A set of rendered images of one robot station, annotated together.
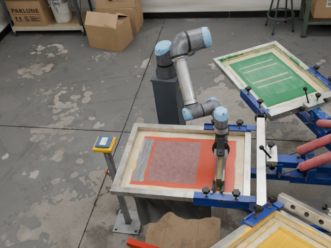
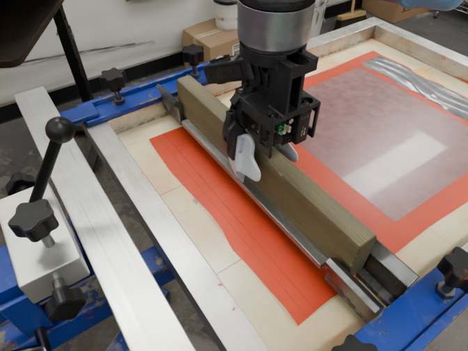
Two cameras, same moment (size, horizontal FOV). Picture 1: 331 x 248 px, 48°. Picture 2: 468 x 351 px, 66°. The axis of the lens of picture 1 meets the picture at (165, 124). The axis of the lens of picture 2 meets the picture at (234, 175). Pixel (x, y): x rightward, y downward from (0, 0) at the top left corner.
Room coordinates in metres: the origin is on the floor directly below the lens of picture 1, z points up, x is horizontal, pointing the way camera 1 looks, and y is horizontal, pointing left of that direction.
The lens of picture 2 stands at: (1.69, -0.61, 1.38)
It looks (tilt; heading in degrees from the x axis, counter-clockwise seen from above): 46 degrees down; 130
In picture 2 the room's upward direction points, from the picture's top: straight up
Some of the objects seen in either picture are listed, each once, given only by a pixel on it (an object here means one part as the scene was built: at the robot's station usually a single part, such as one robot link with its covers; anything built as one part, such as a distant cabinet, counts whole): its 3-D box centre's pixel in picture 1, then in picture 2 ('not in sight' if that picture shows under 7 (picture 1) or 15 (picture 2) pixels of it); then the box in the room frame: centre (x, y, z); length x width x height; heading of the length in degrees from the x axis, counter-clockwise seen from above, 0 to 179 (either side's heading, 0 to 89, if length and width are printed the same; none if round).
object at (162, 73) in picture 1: (165, 67); not in sight; (2.14, -0.06, 1.25); 0.15 x 0.15 x 0.10
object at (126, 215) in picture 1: (117, 186); not in sight; (1.79, 0.42, 0.48); 0.22 x 0.22 x 0.96; 74
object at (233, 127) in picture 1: (226, 130); (389, 342); (1.73, -0.39, 0.97); 0.30 x 0.05 x 0.07; 74
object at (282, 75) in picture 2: (221, 138); (273, 92); (1.49, -0.31, 1.15); 0.09 x 0.08 x 0.12; 164
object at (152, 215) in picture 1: (173, 209); not in sight; (1.34, 0.02, 0.74); 0.46 x 0.04 x 0.42; 74
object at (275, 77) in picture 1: (281, 76); not in sight; (2.12, -0.88, 1.05); 1.08 x 0.61 x 0.23; 14
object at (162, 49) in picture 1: (164, 52); not in sight; (2.14, -0.06, 1.37); 0.13 x 0.12 x 0.14; 100
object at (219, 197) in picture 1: (220, 200); (161, 100); (1.19, -0.24, 0.97); 0.30 x 0.05 x 0.07; 74
